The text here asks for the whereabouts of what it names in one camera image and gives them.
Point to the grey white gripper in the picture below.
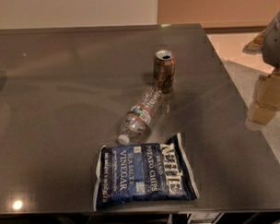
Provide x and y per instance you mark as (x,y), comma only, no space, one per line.
(276,45)

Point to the orange soda can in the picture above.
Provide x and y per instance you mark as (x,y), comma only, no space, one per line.
(163,69)

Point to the clear plastic water bottle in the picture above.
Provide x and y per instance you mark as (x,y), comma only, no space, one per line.
(136,121)

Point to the blue potato chips bag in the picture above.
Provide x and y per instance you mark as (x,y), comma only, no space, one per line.
(145,172)

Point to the white label under table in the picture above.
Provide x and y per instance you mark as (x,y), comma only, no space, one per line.
(204,217)

